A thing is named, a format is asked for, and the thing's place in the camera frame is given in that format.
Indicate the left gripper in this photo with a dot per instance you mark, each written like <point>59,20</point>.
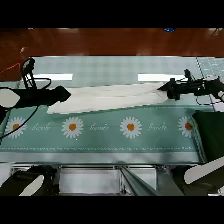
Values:
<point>58,95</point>

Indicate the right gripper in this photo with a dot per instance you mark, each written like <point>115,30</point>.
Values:
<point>180,88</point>

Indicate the white shirt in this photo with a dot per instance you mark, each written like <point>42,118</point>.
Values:
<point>110,97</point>

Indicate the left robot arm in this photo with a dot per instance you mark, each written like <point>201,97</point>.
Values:
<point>26,96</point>

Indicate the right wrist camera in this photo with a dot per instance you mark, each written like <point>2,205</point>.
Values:
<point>189,75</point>

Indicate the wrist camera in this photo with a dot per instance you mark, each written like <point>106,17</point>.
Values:
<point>189,75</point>
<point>28,68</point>

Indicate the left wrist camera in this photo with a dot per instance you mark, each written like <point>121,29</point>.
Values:
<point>28,68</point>

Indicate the silver frame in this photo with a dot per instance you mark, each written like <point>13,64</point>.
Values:
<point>100,180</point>

